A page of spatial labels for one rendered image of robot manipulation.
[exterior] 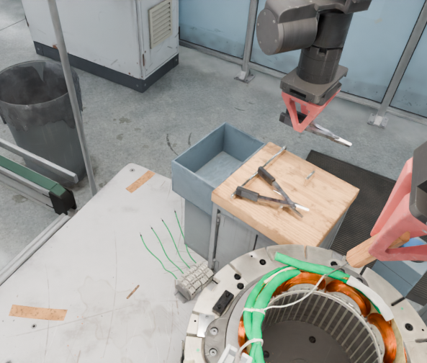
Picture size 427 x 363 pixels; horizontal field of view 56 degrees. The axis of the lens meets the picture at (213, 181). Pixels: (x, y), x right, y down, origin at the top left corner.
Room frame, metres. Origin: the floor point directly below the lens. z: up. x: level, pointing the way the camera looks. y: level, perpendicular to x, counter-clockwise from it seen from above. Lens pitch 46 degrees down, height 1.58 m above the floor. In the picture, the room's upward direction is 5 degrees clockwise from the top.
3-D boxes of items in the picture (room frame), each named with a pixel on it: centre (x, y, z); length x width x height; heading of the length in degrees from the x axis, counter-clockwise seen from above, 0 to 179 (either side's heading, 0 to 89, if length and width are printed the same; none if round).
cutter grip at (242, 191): (0.46, -0.06, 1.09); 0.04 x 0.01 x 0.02; 70
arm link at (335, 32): (0.54, -0.13, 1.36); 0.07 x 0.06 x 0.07; 118
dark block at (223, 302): (0.25, -0.03, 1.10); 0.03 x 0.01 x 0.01; 150
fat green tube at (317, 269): (0.27, -0.16, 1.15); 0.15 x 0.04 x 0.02; 60
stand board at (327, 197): (0.50, -0.14, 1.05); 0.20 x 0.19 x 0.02; 55
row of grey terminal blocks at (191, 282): (0.46, 0.02, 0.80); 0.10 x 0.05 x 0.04; 139
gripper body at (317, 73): (0.54, -0.14, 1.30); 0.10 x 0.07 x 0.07; 146
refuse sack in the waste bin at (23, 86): (1.53, 0.85, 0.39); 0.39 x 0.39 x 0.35
